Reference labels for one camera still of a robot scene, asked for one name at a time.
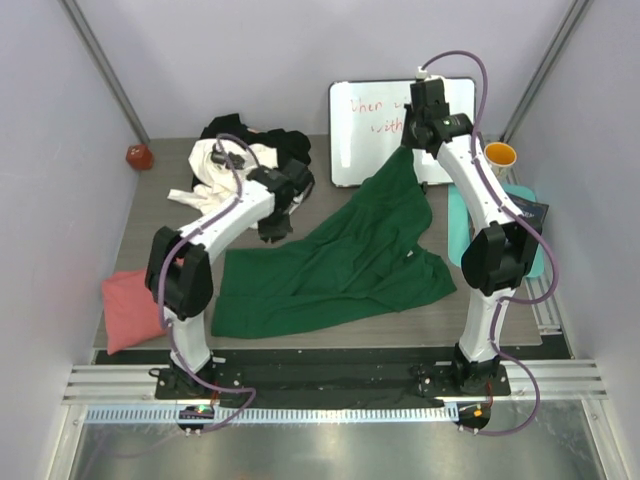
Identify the white dry-erase board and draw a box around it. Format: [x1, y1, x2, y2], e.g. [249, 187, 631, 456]
[329, 77, 476, 187]

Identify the white t-shirt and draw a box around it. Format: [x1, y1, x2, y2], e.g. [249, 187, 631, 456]
[167, 138, 305, 216]

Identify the green t-shirt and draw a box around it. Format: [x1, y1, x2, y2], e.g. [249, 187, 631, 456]
[211, 147, 456, 339]

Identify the white mug orange inside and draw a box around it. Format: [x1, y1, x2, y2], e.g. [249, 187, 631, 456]
[483, 142, 518, 182]

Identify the Nineteen Eighty-Four book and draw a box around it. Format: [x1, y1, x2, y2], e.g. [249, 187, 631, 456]
[509, 194, 549, 227]

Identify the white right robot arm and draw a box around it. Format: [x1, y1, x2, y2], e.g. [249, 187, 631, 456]
[402, 77, 541, 395]

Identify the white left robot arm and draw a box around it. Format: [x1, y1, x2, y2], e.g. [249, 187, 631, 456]
[145, 160, 315, 399]

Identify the black t-shirt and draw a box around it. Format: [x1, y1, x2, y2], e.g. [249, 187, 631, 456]
[199, 113, 311, 168]

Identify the teal plastic mat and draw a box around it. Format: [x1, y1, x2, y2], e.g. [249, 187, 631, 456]
[448, 184, 538, 267]

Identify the small red cube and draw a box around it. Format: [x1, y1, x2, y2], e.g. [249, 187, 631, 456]
[126, 144, 154, 171]

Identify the folded pink t-shirt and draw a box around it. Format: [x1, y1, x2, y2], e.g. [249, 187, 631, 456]
[101, 269, 166, 355]

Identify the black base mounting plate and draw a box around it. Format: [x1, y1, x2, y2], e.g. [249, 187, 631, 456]
[149, 347, 511, 408]

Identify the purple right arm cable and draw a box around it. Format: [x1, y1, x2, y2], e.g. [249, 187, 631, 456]
[414, 51, 559, 436]

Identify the white slotted cable duct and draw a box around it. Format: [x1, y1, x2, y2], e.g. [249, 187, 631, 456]
[85, 404, 459, 425]

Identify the aluminium frame rail front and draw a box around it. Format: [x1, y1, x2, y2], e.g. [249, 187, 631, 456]
[63, 360, 607, 409]

